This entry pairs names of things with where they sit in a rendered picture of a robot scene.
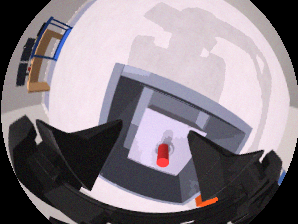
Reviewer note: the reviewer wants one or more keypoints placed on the white plate with hole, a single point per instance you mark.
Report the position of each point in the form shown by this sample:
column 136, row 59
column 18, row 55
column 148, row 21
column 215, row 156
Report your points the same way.
column 162, row 127

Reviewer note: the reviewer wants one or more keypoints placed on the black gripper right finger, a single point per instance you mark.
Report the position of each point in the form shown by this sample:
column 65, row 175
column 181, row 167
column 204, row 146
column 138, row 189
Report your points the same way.
column 215, row 167

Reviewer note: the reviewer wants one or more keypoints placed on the red peg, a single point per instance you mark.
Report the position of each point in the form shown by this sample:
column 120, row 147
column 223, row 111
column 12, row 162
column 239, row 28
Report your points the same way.
column 163, row 156

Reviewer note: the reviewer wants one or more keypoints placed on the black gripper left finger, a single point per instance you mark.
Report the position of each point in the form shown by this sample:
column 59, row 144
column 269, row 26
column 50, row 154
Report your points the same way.
column 84, row 151

